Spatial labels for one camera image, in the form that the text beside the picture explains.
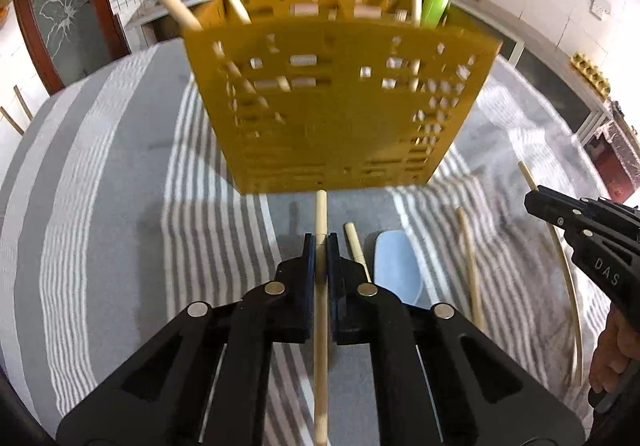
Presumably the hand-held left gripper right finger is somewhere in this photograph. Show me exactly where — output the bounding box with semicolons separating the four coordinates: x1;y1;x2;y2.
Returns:
330;233;586;446

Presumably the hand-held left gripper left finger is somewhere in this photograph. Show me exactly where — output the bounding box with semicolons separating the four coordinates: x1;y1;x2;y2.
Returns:
55;233;321;446

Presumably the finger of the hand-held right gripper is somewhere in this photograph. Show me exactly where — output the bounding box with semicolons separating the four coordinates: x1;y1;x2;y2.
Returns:
524;186;640;227
527;205;626;249

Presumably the yellow plastic utensil holder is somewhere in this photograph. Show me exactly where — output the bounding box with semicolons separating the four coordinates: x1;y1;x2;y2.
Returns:
182;0;503;197

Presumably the person's right hand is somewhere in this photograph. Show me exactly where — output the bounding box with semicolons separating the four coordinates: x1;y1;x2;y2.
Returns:
589;310;640;399

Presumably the red cabinet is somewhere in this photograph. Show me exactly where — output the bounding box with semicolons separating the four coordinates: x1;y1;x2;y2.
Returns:
582;99;640;207

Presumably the yellow egg tray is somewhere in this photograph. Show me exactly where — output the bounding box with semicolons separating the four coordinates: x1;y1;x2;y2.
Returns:
571;51;613;97

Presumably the grey striped tablecloth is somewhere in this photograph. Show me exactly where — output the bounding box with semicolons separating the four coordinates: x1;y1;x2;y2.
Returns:
0;39;640;446

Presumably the wooden stick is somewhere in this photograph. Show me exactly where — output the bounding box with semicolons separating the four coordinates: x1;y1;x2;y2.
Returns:
0;106;26;134
13;85;33;122

